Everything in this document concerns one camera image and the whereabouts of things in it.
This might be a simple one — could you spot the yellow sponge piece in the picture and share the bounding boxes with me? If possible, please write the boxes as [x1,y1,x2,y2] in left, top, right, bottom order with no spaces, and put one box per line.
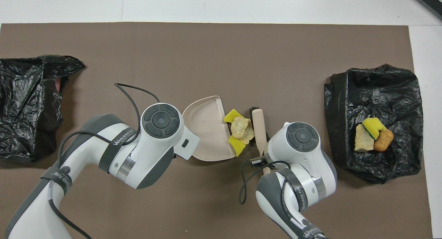
[362,117,387,140]
[228,135,247,157]
[223,109,244,124]

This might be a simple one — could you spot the beige plastic dustpan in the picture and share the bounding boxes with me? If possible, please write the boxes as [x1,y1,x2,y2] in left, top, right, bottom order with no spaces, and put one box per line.
[182,96,239,162]

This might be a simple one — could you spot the beige paper wad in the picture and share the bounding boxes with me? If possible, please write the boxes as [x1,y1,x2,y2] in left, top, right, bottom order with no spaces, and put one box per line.
[230,117,255,145]
[354,124,375,152]

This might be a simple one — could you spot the beige hand brush black bristles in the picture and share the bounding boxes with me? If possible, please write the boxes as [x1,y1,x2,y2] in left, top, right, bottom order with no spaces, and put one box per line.
[249,107,273,175]

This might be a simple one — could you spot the brown cork chunk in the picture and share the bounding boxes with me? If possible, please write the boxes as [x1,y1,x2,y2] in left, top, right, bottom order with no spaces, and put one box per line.
[373,129,394,152]

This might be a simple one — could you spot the black plastic trash bag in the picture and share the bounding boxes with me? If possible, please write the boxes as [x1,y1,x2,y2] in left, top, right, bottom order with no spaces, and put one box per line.
[324,63,424,185]
[0,55,86,163]

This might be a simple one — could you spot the brown table mat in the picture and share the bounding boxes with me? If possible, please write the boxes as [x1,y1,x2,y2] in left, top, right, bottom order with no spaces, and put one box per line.
[0,22,434,239]

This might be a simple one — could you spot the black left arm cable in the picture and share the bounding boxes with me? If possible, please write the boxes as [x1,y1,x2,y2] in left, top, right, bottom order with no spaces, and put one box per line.
[48,83,161,239]

